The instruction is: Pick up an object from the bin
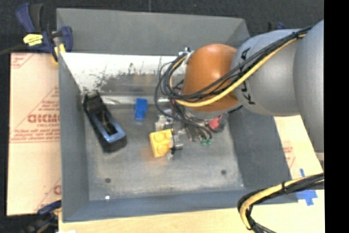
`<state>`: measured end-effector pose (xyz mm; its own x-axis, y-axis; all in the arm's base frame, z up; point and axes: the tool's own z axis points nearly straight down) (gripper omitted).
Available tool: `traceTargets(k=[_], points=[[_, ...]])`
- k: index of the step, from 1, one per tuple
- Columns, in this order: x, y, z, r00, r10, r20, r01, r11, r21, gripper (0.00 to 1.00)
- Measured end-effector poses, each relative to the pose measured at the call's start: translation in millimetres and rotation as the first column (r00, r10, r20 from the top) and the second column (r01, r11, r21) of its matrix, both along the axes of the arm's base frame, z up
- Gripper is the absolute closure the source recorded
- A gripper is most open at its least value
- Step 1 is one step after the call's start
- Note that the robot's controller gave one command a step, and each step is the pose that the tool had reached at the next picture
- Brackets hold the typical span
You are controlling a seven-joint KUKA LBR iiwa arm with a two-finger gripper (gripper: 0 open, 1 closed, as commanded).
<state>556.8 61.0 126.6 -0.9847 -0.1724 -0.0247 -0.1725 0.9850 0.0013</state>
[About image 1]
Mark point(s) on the yellow toy brick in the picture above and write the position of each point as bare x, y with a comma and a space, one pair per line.
160, 143

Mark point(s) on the brown cardboard board, red print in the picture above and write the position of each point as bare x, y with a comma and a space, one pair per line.
32, 131

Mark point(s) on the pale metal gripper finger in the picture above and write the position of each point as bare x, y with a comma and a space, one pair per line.
172, 142
177, 150

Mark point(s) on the red small object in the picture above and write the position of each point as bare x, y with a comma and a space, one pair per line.
216, 122

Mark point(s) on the grey metal bin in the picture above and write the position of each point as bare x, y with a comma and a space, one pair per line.
152, 172

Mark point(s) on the blue small block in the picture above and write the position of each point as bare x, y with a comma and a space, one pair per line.
141, 109

